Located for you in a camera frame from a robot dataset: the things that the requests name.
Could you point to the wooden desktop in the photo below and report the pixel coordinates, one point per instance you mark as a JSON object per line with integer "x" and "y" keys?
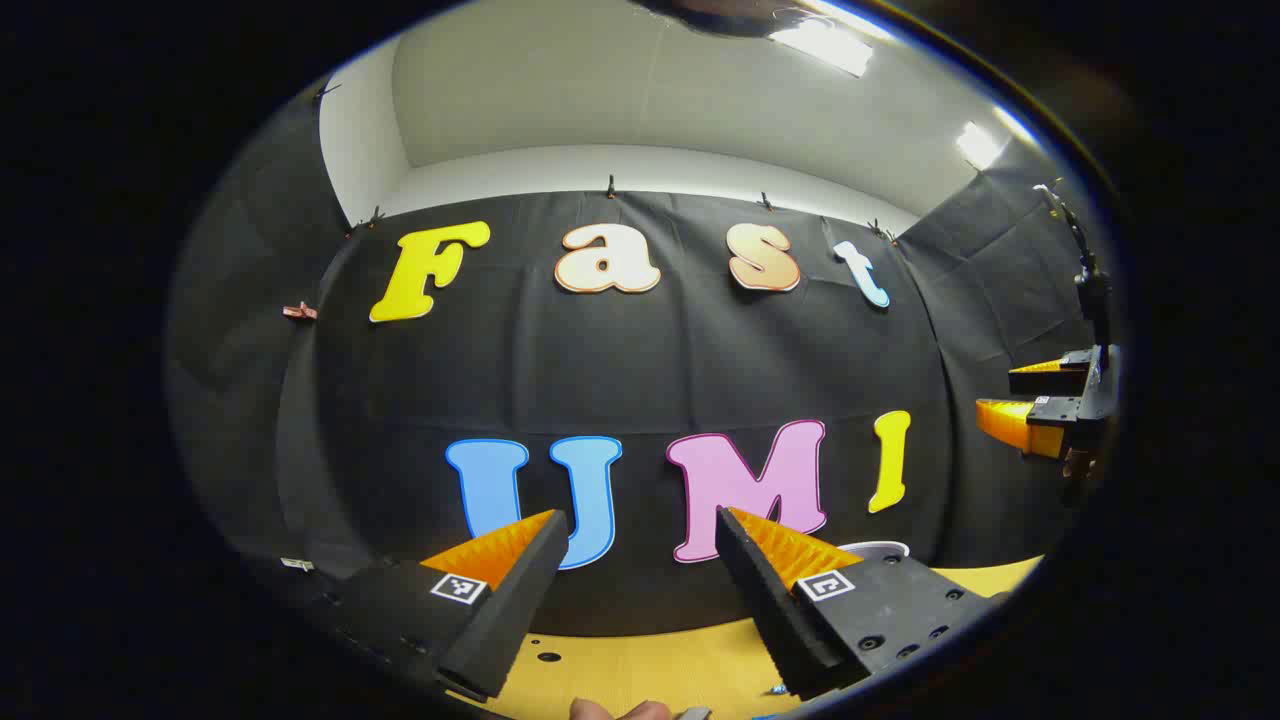
{"x": 640, "y": 670}

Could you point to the ceiling light panel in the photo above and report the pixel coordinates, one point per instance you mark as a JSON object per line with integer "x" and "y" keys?
{"x": 978, "y": 145}
{"x": 825, "y": 42}

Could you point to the black backdrop cloth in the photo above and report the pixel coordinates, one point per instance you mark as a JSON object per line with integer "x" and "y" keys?
{"x": 650, "y": 370}

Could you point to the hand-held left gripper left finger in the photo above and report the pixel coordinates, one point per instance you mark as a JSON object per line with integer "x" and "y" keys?
{"x": 510, "y": 610}

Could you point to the white ribbed garbage bin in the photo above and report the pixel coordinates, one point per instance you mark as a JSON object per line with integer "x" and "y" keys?
{"x": 875, "y": 548}

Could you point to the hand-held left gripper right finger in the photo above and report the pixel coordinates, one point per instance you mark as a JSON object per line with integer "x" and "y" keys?
{"x": 770, "y": 610}

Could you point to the red clip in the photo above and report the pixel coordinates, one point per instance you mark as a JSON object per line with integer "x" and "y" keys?
{"x": 298, "y": 311}

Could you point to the small white tag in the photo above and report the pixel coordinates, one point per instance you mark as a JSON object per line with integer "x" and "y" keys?
{"x": 297, "y": 564}

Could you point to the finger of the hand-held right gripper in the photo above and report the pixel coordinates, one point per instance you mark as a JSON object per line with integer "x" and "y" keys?
{"x": 1045, "y": 380}
{"x": 1050, "y": 412}

